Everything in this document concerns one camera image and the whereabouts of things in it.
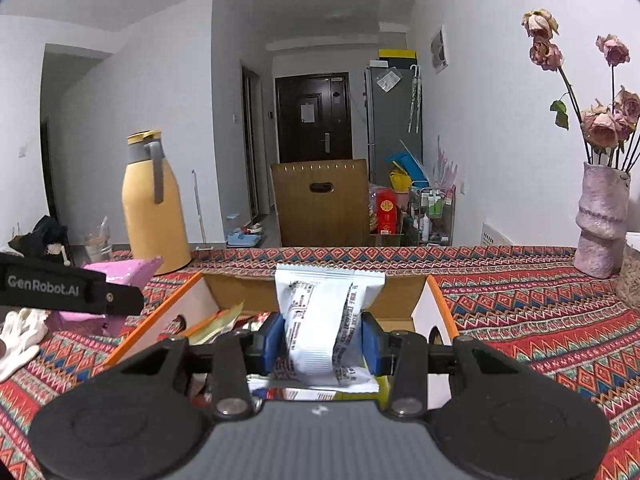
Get grey refrigerator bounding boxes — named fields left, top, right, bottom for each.
left=364, top=67, right=423, bottom=185

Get black entrance door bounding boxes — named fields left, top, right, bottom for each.
left=276, top=73, right=352, bottom=164

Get white snack packet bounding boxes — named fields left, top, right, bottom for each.
left=247, top=264, right=385, bottom=394

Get pink textured vase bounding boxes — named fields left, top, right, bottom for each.
left=574, top=162, right=630, bottom=278

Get pink snack packet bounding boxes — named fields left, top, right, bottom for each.
left=47, top=256, right=163, bottom=337

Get patterned red tablecloth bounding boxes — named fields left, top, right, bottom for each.
left=0, top=244, right=640, bottom=480

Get yellow box on refrigerator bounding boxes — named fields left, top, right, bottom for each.
left=378, top=49, right=418, bottom=60

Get wooden chair back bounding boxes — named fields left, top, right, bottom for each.
left=271, top=159, right=370, bottom=247

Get wire storage cart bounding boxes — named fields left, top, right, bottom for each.
left=408, top=181, right=456, bottom=247

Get glass with drink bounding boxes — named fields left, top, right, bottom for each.
left=85, top=217, right=113, bottom=263

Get white cloth glove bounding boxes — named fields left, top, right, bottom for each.
left=0, top=308, right=49, bottom=382

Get yellow thermos jug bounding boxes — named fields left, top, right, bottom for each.
left=122, top=130, right=192, bottom=275

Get white wall panel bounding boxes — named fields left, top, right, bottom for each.
left=430, top=25, right=449, bottom=74

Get orange cardboard snack box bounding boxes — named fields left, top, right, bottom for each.
left=102, top=271, right=460, bottom=411

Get red gift box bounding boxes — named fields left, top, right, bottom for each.
left=375, top=188, right=398, bottom=235

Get blue plastic bin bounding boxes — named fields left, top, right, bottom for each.
left=385, top=151, right=428, bottom=183

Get dried pink roses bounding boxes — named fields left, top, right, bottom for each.
left=521, top=9, right=639, bottom=174

